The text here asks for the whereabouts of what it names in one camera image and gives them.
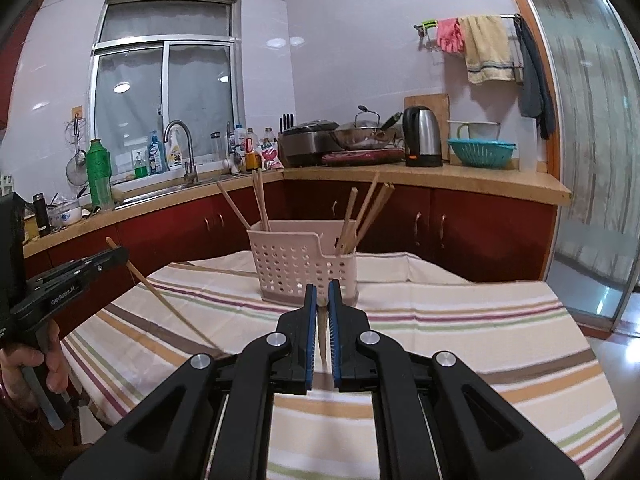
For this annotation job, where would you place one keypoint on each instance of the steel kitchen sink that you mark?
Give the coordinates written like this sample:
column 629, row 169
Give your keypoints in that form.
column 150, row 195

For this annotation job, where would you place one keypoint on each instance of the dark blue hanging cloth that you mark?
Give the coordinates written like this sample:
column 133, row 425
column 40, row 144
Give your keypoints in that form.
column 532, row 90

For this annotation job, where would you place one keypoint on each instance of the white bottle with blue cap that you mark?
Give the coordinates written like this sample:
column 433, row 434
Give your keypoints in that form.
column 240, row 140

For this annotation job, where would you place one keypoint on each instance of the amber cooking oil bottle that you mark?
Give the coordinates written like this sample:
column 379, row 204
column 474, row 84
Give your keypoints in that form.
column 252, row 157

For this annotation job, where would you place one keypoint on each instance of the wok lid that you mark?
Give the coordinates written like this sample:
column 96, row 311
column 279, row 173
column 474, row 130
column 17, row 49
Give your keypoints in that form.
column 367, row 121

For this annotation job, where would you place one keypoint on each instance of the white bowl with blue print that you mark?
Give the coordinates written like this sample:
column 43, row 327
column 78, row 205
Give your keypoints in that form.
column 67, row 216

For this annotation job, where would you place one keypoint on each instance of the teal plastic colander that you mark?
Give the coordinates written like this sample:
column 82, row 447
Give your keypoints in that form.
column 480, row 154

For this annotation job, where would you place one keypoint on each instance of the red induction cooker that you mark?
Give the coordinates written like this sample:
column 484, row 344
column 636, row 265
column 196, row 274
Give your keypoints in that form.
column 362, row 156

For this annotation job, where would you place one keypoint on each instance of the wooden cutting board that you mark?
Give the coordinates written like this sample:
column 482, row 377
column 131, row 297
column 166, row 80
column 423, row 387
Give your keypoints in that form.
column 435, row 105

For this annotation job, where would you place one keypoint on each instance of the hanging mesh strainer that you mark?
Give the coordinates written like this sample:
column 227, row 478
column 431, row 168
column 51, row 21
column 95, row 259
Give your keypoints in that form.
column 75, row 170

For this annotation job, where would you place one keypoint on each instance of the glass jar with black lid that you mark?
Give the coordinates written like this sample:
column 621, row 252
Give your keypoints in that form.
column 216, row 147

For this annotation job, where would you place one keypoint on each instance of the wall towel rail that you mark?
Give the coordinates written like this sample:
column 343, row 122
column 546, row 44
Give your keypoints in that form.
column 424, row 30

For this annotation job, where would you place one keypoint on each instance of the knife block with knives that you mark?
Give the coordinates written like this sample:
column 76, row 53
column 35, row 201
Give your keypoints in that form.
column 286, row 125

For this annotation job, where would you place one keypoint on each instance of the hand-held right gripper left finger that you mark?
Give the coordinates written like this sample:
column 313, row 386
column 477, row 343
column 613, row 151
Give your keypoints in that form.
column 311, row 340

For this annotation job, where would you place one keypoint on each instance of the striped tablecloth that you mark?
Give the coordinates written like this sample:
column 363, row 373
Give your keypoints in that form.
column 475, row 335

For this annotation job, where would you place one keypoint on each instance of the steel wok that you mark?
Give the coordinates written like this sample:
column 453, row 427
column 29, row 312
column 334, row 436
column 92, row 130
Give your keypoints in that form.
column 365, row 137

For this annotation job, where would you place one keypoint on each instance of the grey rice cooker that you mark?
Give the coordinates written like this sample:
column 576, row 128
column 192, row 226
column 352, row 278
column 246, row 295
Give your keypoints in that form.
column 307, row 145

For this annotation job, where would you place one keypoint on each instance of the glass door with wooden frame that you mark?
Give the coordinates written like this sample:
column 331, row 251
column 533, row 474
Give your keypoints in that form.
column 585, row 135

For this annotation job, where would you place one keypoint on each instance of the white plastic container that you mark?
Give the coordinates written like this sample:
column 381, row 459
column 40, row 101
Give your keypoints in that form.
column 530, row 147

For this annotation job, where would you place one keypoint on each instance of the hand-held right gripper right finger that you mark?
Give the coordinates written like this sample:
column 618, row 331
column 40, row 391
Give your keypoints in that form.
column 334, row 340

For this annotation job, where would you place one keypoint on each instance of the pink rubber gloves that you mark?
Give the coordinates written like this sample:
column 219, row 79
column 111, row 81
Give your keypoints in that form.
column 450, row 35

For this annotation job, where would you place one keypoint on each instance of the pink perforated utensil holder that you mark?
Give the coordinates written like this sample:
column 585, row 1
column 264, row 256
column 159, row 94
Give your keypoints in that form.
column 290, row 265

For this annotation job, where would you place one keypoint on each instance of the blue dish soap bottle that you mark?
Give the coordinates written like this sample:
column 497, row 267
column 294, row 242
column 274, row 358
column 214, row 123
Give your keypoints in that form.
column 156, row 157

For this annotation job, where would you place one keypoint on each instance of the red and white packet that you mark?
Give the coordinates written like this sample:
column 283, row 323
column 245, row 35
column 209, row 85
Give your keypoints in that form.
column 270, row 156

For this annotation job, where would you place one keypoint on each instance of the green thermos bottle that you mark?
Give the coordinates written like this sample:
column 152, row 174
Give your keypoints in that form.
column 99, row 175

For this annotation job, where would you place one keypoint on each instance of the small green soap bottle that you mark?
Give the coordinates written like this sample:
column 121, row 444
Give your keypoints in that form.
column 141, row 169

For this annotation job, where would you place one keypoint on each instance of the grey checked cloth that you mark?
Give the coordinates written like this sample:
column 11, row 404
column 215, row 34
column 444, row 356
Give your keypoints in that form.
column 516, row 60

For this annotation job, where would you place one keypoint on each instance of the person's left hand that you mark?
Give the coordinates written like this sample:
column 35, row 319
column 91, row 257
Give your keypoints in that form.
column 30, row 360

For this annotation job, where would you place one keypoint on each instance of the white spray cleaner bottle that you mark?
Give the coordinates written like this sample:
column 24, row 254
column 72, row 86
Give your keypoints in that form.
column 175, row 152

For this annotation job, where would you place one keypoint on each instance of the yellow towel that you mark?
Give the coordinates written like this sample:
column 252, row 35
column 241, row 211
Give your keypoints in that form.
column 487, row 50

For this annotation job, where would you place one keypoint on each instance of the white enamel basin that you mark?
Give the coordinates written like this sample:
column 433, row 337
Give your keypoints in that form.
column 477, row 130

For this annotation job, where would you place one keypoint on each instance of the black flask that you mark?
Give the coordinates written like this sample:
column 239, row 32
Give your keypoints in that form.
column 41, row 217

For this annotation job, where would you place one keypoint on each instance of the aluminium sliding window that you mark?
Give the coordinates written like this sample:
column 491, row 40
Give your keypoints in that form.
column 130, row 110

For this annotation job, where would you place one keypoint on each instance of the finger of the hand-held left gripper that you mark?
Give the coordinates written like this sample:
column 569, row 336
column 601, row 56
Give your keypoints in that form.
column 117, row 257

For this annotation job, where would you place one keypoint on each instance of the small seasoning bottle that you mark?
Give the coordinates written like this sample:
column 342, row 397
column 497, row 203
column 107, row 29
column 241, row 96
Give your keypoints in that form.
column 268, row 136

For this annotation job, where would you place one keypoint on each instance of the beige kitchen countertop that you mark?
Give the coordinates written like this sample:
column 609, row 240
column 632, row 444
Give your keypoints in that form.
column 450, row 175

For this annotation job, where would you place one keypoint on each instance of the person's dark clothing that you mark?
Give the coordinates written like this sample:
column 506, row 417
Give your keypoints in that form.
column 30, row 440

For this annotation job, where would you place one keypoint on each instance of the steel electric kettle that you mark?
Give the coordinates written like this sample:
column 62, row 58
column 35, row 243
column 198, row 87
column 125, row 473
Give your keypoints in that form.
column 424, row 135

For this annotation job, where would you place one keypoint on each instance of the steel sink faucet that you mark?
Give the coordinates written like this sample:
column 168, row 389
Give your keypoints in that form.
column 191, row 160

